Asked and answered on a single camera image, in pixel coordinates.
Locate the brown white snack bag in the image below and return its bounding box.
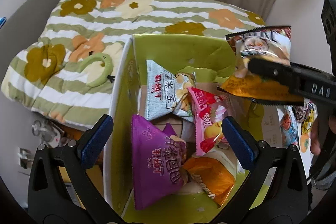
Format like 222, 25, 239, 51
226, 26, 291, 79

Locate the orange cream snack bag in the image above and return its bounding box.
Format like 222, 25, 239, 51
183, 145, 238, 206

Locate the pink peach snack bag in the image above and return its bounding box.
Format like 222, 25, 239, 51
188, 87, 230, 156

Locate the purple snack bag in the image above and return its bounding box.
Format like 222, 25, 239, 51
131, 115, 188, 210

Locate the grey speckled snack bag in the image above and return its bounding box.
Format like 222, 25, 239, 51
145, 60, 195, 122

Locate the red blue snack bag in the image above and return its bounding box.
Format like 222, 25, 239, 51
280, 106, 299, 147

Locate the yellow snack bag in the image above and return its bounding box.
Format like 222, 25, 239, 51
218, 75, 304, 106

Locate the person right hand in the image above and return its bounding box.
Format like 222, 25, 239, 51
310, 118, 321, 156

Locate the dark sponge snack bag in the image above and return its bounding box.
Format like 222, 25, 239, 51
292, 100, 318, 135

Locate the white persimmon print cloth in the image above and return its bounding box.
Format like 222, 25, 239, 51
278, 106, 313, 182

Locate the green cardboard box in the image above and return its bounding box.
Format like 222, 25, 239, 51
102, 33, 284, 223

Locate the floral striped quilt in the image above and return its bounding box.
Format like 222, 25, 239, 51
1, 0, 264, 128

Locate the grey headboard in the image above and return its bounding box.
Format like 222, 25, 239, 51
1, 0, 60, 78

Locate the white blue wall device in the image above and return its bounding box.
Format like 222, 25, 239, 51
0, 17, 7, 28

